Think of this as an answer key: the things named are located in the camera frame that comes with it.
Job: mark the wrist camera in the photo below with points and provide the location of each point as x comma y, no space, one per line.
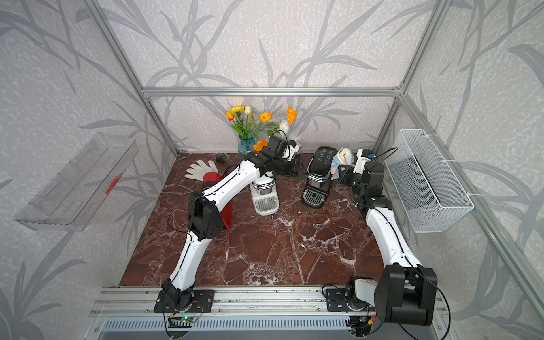
291,151
362,157

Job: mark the black coffee machine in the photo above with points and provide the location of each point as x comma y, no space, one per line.
319,178

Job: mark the clear plastic wall shelf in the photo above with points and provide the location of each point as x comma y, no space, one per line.
72,198

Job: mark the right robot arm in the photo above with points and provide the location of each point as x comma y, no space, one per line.
405,294

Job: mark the red coffee machine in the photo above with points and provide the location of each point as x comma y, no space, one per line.
220,191

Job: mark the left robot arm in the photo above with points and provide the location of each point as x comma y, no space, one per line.
204,224

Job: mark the white work glove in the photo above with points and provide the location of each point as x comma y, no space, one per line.
198,170

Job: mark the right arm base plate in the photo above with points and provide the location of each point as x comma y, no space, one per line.
336,299

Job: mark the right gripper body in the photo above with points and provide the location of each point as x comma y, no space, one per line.
353,180

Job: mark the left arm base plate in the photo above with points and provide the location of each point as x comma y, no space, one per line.
197,301

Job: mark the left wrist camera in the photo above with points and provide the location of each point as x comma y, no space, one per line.
291,151

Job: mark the white coffee machine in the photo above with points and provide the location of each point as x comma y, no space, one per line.
264,194

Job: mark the blue glass vase with flowers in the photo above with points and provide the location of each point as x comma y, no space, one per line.
254,131

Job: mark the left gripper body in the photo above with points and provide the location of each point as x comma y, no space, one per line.
284,167

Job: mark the white wire basket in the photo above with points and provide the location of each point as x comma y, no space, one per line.
430,192

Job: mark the colourful striped cloth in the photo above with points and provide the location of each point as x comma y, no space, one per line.
344,157

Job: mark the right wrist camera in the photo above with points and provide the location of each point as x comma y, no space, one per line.
362,157

